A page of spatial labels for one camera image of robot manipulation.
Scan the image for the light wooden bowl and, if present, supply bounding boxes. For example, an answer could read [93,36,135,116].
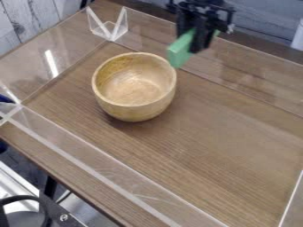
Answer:
[90,52,177,122]

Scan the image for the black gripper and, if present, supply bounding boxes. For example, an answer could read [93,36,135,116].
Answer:
[167,0,235,54]

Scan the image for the grey metal bracket with screw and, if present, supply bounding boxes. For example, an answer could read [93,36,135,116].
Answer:
[45,198,88,227]

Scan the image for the green rectangular block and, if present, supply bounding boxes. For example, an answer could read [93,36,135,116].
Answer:
[164,27,223,70]

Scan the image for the black table leg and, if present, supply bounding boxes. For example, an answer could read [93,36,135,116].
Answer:
[44,176,57,199]

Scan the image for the black cable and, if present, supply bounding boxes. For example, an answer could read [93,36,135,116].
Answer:
[0,194,52,227]

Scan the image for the clear acrylic tray walls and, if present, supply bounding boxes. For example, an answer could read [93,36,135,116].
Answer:
[0,3,303,227]

